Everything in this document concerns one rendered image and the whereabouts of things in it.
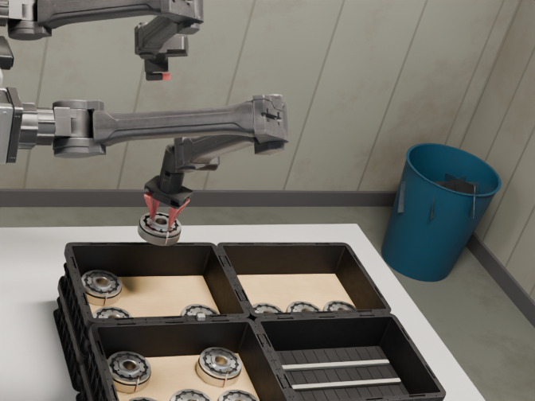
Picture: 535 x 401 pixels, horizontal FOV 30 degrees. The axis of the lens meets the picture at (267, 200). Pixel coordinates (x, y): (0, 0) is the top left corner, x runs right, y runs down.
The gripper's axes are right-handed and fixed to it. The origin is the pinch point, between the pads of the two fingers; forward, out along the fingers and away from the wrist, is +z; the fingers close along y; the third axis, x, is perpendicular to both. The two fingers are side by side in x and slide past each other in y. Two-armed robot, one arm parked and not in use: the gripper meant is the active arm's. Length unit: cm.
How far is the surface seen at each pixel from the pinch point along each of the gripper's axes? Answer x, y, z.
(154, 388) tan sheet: 28.2, -19.1, 23.6
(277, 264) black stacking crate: -31.9, -22.9, 18.9
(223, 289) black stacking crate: -7.8, -17.3, 16.6
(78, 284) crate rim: 20.5, 8.4, 12.7
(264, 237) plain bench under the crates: -66, -8, 34
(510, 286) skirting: -216, -84, 98
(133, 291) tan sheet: 1.7, 2.5, 22.4
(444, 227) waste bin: -191, -48, 71
